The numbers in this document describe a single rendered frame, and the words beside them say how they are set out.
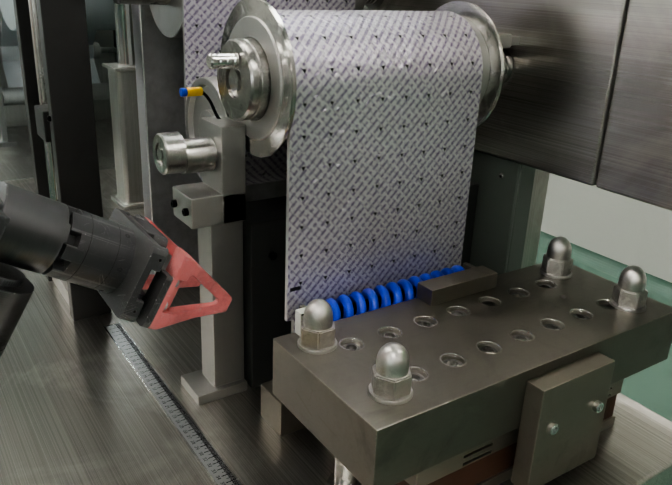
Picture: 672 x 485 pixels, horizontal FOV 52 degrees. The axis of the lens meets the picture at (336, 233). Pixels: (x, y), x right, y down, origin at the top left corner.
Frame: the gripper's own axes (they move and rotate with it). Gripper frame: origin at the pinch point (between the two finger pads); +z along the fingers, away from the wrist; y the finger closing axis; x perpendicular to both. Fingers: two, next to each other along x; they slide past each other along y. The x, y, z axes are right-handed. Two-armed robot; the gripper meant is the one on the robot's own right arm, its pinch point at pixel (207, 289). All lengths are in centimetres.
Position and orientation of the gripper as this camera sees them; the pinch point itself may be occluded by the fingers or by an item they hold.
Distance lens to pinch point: 63.9
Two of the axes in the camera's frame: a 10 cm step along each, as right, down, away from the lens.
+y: 5.5, 3.3, -7.7
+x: 4.5, -8.9, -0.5
